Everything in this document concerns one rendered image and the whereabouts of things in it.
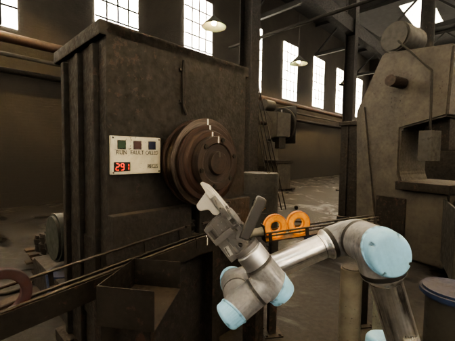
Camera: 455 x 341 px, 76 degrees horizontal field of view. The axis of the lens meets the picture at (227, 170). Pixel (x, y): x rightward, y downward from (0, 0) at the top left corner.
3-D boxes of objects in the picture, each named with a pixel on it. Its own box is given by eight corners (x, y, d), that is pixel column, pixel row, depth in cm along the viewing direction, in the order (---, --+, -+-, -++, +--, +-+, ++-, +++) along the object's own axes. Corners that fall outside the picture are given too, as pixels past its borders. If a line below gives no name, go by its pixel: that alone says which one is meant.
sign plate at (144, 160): (109, 174, 135) (109, 135, 134) (158, 172, 154) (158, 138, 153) (111, 174, 134) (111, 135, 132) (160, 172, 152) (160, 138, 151)
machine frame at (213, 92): (53, 336, 183) (47, 51, 173) (189, 283, 261) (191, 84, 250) (101, 408, 132) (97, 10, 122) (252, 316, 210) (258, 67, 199)
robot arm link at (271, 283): (274, 314, 71) (300, 291, 72) (246, 279, 72) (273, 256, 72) (268, 302, 79) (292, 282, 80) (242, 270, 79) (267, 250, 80)
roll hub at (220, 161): (191, 191, 146) (191, 134, 144) (229, 187, 166) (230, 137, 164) (198, 192, 142) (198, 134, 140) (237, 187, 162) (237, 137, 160)
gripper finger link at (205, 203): (185, 194, 74) (207, 223, 74) (202, 180, 73) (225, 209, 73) (187, 193, 77) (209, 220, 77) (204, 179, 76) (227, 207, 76)
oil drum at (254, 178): (231, 228, 454) (232, 171, 449) (255, 222, 496) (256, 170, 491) (261, 236, 412) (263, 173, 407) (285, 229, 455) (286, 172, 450)
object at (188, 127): (163, 209, 147) (163, 115, 144) (228, 199, 180) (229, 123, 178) (170, 211, 142) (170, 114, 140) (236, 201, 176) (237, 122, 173)
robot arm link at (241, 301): (229, 314, 82) (259, 289, 83) (235, 339, 71) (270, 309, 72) (212, 294, 81) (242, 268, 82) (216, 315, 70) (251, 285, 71)
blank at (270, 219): (261, 215, 186) (263, 216, 183) (284, 212, 189) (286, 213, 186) (263, 239, 188) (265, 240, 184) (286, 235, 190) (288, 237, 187)
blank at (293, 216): (284, 212, 189) (286, 213, 186) (307, 208, 192) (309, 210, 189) (286, 235, 190) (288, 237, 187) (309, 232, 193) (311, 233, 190)
